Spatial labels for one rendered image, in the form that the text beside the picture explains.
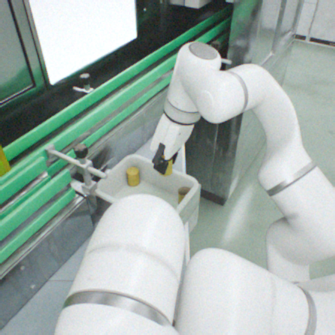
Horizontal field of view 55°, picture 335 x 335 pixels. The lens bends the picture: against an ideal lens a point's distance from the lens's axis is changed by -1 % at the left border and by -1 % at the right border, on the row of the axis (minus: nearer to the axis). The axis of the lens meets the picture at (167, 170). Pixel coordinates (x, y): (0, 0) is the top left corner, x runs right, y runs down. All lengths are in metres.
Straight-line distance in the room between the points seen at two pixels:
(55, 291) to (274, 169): 0.53
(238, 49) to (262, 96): 0.79
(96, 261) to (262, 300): 0.17
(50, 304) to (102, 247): 0.49
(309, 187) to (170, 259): 0.27
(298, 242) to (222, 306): 0.24
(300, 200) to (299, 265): 0.12
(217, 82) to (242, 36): 0.83
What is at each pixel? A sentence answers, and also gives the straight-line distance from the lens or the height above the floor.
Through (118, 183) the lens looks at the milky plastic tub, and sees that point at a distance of 0.89.
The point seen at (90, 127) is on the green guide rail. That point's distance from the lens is 0.86.
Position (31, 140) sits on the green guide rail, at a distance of 0.84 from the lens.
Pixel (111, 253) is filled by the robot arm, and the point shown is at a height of 1.18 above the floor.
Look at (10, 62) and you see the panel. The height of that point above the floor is 1.09.
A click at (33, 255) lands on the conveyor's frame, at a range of 0.72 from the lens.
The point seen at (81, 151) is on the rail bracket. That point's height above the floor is 1.01.
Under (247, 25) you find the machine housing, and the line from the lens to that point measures 1.31.
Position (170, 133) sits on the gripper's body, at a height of 1.05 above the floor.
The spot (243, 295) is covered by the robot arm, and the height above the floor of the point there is 1.12.
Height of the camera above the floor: 1.42
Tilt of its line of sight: 43 degrees down
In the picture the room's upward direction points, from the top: straight up
